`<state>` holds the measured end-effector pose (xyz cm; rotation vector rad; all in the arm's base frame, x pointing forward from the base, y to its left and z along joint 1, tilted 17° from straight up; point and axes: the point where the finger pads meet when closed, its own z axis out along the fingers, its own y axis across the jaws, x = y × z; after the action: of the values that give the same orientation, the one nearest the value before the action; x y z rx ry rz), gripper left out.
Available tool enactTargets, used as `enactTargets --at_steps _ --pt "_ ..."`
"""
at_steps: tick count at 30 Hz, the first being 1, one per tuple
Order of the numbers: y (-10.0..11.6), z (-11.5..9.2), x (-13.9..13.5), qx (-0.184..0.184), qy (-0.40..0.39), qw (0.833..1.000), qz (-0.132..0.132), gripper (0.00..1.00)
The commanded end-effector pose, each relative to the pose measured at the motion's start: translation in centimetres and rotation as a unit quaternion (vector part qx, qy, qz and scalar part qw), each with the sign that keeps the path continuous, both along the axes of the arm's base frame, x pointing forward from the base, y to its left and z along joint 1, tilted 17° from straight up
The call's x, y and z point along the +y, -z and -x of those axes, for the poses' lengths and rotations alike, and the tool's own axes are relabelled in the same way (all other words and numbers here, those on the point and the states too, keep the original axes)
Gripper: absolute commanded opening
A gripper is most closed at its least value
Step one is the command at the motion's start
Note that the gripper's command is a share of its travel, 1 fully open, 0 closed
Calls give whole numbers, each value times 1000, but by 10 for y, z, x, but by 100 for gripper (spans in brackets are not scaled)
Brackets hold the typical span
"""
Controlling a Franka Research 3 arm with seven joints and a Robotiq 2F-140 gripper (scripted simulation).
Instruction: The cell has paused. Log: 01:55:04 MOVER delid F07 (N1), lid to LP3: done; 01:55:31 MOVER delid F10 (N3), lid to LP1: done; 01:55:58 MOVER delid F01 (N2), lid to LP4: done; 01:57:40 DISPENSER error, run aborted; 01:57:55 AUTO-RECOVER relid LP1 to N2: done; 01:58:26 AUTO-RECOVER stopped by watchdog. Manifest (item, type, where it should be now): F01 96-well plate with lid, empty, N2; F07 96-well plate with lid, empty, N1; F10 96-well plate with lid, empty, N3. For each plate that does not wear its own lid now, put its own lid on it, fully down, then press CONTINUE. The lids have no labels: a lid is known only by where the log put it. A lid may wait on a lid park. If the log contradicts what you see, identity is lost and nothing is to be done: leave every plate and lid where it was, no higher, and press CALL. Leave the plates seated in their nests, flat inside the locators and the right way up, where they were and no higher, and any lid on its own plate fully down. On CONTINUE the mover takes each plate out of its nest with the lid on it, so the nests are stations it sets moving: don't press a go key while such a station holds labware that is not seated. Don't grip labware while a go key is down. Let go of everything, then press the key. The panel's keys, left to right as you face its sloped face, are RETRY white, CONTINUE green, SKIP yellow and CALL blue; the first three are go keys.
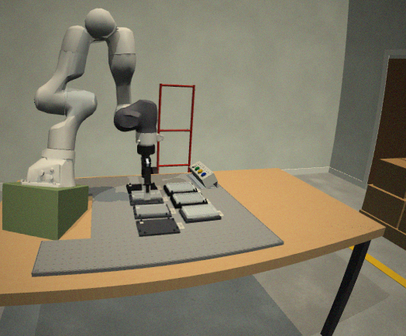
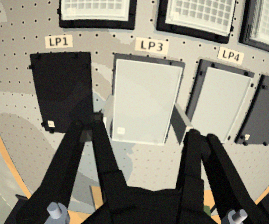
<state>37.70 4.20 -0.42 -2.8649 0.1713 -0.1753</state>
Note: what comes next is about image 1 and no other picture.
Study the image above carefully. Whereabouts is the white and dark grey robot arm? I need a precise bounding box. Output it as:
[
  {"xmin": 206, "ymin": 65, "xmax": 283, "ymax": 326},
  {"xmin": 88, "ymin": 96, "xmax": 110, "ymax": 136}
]
[{"xmin": 20, "ymin": 9, "xmax": 163, "ymax": 188}]

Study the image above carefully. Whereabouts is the beige button panel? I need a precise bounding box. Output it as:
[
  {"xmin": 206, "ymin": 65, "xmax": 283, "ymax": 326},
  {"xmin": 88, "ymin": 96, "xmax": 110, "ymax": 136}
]
[{"xmin": 188, "ymin": 161, "xmax": 218, "ymax": 189}]

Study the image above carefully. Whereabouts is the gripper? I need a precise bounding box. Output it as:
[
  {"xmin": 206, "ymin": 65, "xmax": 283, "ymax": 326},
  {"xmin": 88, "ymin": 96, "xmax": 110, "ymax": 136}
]
[{"xmin": 137, "ymin": 144, "xmax": 155, "ymax": 200}]

